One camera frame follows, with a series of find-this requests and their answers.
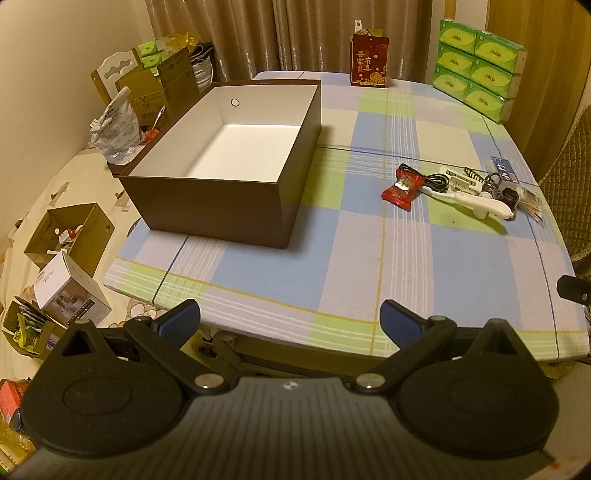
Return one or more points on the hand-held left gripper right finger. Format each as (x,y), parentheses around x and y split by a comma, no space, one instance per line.
(399,323)

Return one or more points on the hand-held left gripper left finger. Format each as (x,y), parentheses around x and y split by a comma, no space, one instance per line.
(178,323)

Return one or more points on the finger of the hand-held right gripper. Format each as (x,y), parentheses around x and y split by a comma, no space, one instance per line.
(575,288)

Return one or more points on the cotton swab pack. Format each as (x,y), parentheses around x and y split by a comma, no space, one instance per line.
(530,205)

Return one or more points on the dark velvet scrunchie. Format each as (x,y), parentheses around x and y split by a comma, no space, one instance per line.
(511,194)

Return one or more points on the brown cardboard box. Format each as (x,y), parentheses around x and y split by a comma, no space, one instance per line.
(207,207)
(90,244)

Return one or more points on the white plastic tool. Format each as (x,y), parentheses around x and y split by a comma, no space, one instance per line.
(480,205)

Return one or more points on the red snack packet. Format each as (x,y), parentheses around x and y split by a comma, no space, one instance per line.
(399,194)

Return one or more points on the tortoiseshell hair claw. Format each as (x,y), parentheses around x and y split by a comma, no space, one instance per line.
(491,181)

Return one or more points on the blue card packet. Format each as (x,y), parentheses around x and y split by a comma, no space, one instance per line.
(502,168)

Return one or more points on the white plastic clip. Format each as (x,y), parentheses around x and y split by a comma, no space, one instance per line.
(461,180)

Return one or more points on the wicker chair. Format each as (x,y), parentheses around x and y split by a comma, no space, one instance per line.
(568,184)

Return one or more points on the open brown cardboard box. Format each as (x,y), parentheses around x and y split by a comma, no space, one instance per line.
(90,244)

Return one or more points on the white product box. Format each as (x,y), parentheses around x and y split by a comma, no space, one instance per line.
(60,286)

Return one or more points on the small box with packets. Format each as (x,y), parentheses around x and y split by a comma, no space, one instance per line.
(27,332)

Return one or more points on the purple tray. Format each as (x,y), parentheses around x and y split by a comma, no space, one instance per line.
(121,167)

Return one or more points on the printed bed sheet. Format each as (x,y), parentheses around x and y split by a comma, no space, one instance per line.
(69,180)

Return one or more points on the red package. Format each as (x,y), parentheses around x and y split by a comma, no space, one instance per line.
(11,397)

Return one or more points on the white printed plastic bag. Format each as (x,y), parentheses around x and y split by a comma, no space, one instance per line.
(115,129)

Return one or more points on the large cardboard box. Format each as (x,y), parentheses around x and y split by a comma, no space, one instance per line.
(175,83)

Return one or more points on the stack of green tissue packs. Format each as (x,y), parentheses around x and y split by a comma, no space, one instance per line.
(475,69)

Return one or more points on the wooden door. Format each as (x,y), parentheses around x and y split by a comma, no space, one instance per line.
(540,46)

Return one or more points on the striped bag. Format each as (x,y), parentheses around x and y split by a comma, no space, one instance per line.
(203,69)

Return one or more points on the white wooden chair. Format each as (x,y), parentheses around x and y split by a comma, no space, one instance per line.
(113,69)

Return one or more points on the red gift bag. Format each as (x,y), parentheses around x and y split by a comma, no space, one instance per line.
(368,62)

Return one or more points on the small green tissue packs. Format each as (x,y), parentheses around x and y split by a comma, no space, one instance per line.
(150,53)

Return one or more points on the yellow plastic bag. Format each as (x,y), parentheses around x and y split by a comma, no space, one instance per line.
(178,41)

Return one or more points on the beige curtain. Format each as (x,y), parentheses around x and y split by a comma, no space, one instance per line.
(300,37)

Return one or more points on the wooden strip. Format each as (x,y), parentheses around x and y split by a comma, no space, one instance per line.
(451,9)

